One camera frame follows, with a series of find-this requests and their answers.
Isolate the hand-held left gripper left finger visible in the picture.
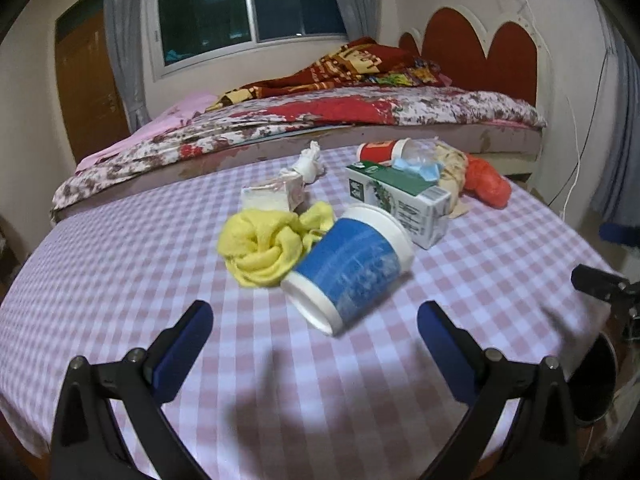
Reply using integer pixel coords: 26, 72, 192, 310
50, 300, 216, 480

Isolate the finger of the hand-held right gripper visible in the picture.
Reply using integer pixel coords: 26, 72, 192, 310
599, 221, 640, 250
571, 264, 640, 313

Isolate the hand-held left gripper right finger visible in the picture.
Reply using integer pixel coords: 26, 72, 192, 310
417, 301, 586, 480

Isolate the black round trash bin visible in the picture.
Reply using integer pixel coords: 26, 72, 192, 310
570, 330, 619, 427

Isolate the blue paper cup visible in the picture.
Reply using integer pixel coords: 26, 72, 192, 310
280, 204, 415, 337

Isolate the yellow cloth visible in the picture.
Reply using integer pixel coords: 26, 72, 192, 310
217, 201, 337, 289

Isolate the orange plastic bag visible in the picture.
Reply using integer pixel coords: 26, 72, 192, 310
462, 154, 512, 209

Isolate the green and white milk carton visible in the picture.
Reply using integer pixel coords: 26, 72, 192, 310
346, 160, 451, 251

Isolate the blue face mask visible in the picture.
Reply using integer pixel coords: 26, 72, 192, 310
390, 156, 443, 181

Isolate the red paper cup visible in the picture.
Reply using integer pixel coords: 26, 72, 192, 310
356, 137, 415, 166

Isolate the crumpled white tissue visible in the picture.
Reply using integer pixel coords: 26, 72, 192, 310
290, 141, 325, 183

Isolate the pink bed sheet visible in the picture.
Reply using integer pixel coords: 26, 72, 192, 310
75, 91, 218, 171

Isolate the red heart-shaped headboard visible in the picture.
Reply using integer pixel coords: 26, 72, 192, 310
398, 6, 543, 108

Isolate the bed with floral blanket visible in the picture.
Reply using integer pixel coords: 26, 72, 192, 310
50, 85, 547, 211

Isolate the wooden door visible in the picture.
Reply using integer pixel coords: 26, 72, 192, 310
54, 7, 132, 163

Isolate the red printed blanket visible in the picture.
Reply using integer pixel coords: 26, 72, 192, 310
207, 37, 451, 111

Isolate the sliding glass window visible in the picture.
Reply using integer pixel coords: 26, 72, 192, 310
150, 0, 348, 68

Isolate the white cable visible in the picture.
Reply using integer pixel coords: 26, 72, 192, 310
557, 110, 583, 218

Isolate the black cable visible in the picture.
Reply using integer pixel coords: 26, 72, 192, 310
542, 50, 610, 207

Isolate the white hanging cord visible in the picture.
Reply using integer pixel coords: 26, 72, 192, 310
492, 0, 551, 53

